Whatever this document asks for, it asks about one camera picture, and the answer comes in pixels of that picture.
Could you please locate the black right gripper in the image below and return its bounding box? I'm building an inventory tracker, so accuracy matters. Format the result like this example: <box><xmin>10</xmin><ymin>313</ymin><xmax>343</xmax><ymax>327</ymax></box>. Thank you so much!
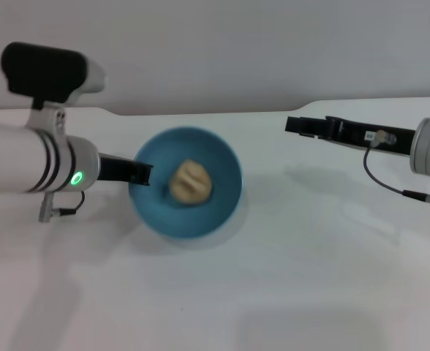
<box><xmin>284</xmin><ymin>116</ymin><xmax>418</xmax><ymax>157</ymax></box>

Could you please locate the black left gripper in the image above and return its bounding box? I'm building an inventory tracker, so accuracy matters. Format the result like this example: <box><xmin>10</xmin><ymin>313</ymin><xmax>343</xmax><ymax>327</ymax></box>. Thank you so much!
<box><xmin>96</xmin><ymin>153</ymin><xmax>154</xmax><ymax>187</ymax></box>

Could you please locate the tan egg yolk pastry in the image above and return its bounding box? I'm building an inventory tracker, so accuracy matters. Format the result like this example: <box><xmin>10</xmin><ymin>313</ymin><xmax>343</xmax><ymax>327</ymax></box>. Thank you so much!
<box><xmin>169</xmin><ymin>158</ymin><xmax>214</xmax><ymax>204</ymax></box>

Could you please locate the blue bowl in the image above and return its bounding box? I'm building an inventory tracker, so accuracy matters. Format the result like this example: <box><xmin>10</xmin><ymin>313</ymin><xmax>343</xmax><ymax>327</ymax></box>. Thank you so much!
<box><xmin>127</xmin><ymin>126</ymin><xmax>244</xmax><ymax>241</ymax></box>

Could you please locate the left gripper cable with plugs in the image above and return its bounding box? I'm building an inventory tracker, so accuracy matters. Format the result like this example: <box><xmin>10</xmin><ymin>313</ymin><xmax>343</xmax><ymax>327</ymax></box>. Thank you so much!
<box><xmin>38</xmin><ymin>190</ymin><xmax>86</xmax><ymax>223</ymax></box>

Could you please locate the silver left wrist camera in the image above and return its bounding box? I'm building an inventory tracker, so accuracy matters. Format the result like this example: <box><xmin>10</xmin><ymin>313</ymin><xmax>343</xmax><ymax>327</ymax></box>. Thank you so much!
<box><xmin>0</xmin><ymin>41</ymin><xmax>108</xmax><ymax>142</ymax></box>

